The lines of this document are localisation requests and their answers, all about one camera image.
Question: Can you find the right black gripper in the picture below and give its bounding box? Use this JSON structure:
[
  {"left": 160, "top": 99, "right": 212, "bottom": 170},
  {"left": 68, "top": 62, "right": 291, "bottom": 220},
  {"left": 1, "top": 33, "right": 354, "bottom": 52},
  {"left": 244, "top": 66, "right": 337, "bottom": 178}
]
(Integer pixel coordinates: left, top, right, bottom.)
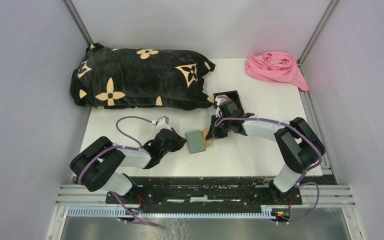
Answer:
[{"left": 205, "top": 114, "right": 232, "bottom": 140}]

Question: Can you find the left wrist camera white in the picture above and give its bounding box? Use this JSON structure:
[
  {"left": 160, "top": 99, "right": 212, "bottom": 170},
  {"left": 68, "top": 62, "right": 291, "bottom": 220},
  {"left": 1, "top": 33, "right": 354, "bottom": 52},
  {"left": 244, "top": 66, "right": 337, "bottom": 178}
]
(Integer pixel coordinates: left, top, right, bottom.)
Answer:
[{"left": 151, "top": 116, "right": 172, "bottom": 132}]

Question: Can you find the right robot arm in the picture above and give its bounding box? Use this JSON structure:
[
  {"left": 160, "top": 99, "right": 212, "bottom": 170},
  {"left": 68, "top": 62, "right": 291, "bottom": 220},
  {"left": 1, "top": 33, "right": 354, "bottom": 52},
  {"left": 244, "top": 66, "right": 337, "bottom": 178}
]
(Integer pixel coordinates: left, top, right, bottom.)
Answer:
[{"left": 205, "top": 95, "right": 326, "bottom": 204}]

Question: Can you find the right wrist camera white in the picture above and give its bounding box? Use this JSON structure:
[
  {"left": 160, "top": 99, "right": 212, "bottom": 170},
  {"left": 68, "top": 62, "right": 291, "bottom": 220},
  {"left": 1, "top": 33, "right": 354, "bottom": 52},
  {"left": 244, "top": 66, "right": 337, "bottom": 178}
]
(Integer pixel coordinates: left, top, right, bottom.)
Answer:
[{"left": 214, "top": 97, "right": 227, "bottom": 118}]

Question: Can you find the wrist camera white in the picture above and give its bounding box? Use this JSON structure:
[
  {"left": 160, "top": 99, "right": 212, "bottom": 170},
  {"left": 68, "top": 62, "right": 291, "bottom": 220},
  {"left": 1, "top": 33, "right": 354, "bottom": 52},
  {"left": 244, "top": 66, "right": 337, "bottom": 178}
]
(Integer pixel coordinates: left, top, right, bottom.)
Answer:
[
  {"left": 214, "top": 97, "right": 227, "bottom": 118},
  {"left": 151, "top": 116, "right": 172, "bottom": 132}
]

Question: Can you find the gold credit card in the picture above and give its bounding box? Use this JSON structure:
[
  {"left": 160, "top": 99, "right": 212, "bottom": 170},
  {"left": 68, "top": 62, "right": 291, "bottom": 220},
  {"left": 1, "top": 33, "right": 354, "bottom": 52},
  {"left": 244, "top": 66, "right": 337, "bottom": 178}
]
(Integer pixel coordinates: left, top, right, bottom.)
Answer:
[{"left": 201, "top": 129, "right": 213, "bottom": 149}]

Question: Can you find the stack of cards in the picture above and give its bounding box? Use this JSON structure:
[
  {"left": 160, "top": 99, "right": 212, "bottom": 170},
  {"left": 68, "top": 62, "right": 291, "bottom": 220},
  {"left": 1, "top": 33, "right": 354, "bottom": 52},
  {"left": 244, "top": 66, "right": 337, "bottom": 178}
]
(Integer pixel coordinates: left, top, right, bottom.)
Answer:
[{"left": 214, "top": 95, "right": 230, "bottom": 106}]

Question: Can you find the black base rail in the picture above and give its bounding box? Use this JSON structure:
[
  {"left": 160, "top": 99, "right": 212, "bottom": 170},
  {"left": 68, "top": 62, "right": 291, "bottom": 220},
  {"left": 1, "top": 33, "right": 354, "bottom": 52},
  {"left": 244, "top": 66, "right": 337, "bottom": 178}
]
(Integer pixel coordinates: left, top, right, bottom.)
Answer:
[{"left": 119, "top": 176, "right": 303, "bottom": 214}]

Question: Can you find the black card box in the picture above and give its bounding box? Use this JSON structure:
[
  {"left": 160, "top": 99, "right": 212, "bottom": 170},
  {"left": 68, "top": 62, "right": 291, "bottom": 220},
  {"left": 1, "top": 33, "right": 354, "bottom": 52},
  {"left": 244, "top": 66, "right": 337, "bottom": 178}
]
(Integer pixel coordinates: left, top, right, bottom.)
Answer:
[{"left": 213, "top": 90, "right": 244, "bottom": 112}]

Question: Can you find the black floral pillow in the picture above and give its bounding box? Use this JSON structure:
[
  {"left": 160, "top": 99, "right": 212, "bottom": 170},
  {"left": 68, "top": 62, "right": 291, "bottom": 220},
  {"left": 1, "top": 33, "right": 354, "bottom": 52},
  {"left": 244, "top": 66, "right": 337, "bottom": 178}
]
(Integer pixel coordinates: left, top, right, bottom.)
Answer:
[{"left": 69, "top": 42, "right": 216, "bottom": 111}]

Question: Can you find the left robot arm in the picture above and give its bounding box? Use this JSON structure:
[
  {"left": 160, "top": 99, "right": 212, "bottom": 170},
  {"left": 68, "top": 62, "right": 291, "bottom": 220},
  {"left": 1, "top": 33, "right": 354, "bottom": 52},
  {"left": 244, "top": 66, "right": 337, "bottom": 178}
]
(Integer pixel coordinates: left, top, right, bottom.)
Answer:
[{"left": 69, "top": 128, "right": 187, "bottom": 204}]

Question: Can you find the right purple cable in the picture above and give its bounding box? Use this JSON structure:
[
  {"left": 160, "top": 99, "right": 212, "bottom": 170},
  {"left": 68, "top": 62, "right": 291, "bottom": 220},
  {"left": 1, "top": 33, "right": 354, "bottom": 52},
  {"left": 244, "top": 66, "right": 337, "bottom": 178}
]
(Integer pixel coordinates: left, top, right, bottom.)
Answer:
[{"left": 214, "top": 116, "right": 324, "bottom": 225}]

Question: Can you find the pink cloth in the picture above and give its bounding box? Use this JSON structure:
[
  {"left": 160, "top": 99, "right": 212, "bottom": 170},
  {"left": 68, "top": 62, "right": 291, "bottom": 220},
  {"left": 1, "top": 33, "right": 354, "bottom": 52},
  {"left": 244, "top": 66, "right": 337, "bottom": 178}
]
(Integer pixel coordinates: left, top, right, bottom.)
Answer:
[{"left": 244, "top": 51, "right": 311, "bottom": 92}]

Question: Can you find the green card holder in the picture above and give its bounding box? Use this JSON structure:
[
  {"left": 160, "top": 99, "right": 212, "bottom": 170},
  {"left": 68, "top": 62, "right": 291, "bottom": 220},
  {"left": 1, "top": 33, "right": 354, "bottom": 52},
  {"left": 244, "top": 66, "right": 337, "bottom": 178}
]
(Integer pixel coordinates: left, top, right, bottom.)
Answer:
[{"left": 185, "top": 130, "right": 207, "bottom": 155}]

